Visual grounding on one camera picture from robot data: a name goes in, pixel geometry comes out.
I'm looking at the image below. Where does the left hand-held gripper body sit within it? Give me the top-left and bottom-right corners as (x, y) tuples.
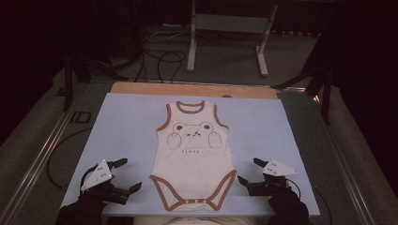
(79, 158), (131, 206)

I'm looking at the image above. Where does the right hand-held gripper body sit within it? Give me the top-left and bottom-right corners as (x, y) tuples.
(246, 158), (300, 198)

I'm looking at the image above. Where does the cream baby bodysuit brown trim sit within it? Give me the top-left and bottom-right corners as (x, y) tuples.
(149, 99), (237, 212)

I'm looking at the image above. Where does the person's left hand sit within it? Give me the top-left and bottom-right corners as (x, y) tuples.
(91, 190), (111, 208)

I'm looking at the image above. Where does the person's right hand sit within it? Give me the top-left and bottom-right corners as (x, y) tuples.
(266, 192), (290, 204)

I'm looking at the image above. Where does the light blue table mat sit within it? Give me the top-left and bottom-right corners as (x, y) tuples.
(59, 92), (321, 218)

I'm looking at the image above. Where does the black tripod stand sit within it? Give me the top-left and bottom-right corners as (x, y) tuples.
(270, 31), (335, 126)
(61, 51), (130, 113)

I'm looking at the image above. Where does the left hand-held gripper cable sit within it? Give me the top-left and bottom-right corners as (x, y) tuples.
(79, 164), (99, 192)

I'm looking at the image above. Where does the hand-held gripper cable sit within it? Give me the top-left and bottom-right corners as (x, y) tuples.
(79, 164), (99, 192)
(284, 177), (302, 201)

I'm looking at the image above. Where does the right hand-held gripper cable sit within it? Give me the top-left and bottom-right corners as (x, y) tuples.
(284, 177), (302, 201)

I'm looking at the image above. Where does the thin black floor cable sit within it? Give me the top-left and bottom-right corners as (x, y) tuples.
(46, 127), (94, 192)

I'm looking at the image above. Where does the silver metal floor rail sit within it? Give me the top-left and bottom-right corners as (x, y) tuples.
(275, 87), (378, 225)
(0, 83), (89, 225)

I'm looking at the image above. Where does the black looped floor cable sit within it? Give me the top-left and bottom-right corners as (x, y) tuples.
(133, 49), (188, 84)

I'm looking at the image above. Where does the white floor cable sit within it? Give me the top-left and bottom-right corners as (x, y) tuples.
(144, 27), (191, 43)

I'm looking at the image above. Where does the white metal stand frame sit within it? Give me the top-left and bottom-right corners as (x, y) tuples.
(186, 0), (279, 78)

